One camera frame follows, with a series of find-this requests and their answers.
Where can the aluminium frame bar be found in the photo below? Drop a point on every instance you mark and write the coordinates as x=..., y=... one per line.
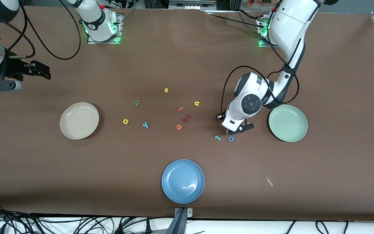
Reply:
x=190, y=5

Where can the grey metal camera post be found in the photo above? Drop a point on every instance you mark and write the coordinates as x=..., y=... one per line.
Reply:
x=181, y=222

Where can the teal letter y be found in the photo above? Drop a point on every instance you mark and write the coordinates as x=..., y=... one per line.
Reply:
x=145, y=125

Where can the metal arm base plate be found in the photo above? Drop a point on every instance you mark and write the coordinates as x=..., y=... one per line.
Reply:
x=264, y=45
x=104, y=41

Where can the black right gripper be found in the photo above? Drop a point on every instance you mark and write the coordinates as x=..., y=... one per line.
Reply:
x=11, y=68

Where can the orange flowers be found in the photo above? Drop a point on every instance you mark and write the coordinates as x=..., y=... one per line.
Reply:
x=258, y=2

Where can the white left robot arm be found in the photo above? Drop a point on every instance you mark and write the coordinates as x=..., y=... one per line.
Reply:
x=287, y=29

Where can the white paper scrap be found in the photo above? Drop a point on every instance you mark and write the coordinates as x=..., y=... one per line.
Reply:
x=269, y=181

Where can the brown table cover sheet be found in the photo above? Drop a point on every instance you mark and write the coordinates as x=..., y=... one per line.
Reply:
x=187, y=65

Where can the green round plate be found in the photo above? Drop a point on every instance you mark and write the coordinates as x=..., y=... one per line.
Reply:
x=287, y=123

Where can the yellow letter a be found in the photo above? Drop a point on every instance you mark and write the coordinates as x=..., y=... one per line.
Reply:
x=127, y=123

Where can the beige round plate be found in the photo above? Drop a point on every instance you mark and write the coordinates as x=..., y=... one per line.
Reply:
x=79, y=121

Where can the blue round plate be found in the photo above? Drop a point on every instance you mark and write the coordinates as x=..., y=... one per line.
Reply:
x=182, y=181

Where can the black power plug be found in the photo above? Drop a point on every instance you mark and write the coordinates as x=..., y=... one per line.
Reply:
x=148, y=228

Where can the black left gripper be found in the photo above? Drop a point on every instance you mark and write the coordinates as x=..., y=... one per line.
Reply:
x=220, y=118

